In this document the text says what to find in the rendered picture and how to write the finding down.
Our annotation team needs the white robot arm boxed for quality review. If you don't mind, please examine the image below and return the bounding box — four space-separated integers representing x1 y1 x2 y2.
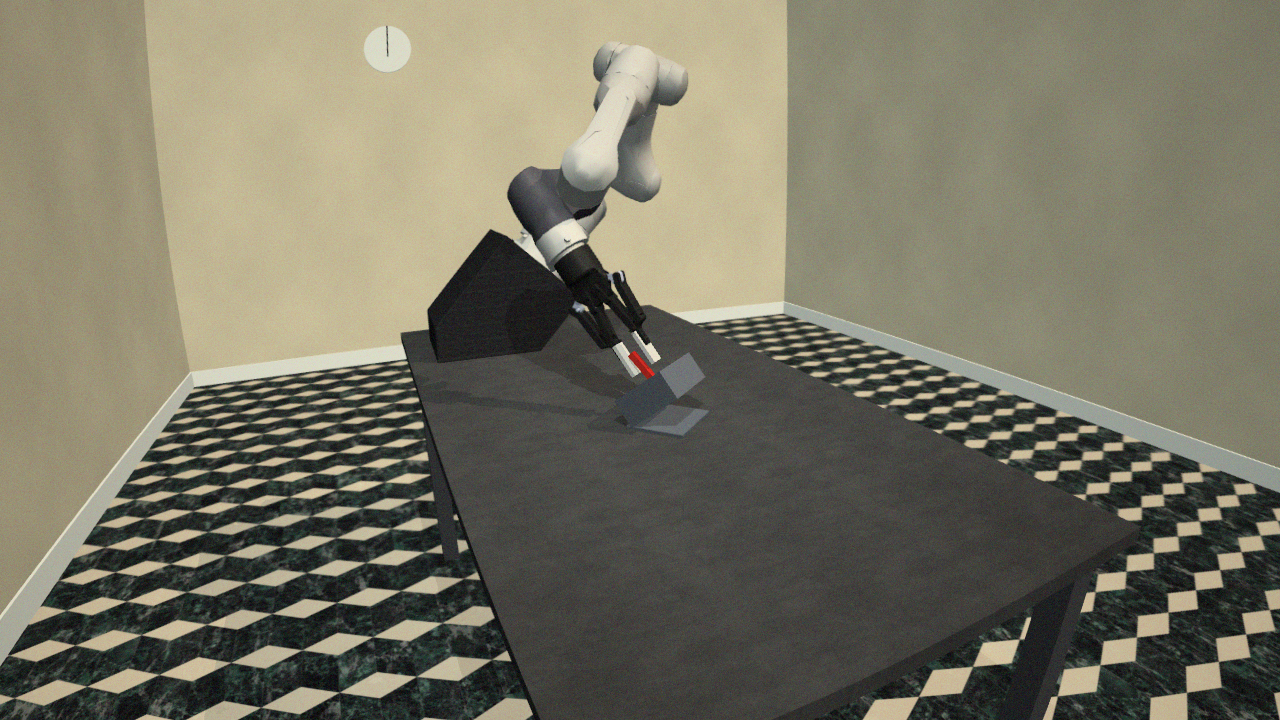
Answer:
507 41 689 282

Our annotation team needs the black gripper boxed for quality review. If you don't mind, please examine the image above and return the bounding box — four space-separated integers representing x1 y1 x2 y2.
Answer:
554 243 660 378

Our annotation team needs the red peg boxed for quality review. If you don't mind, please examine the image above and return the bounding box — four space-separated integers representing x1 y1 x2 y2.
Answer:
628 351 655 379

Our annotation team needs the grey sloped panel with square hole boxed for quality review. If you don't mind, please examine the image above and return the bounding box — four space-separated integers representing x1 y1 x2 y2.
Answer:
614 354 710 439

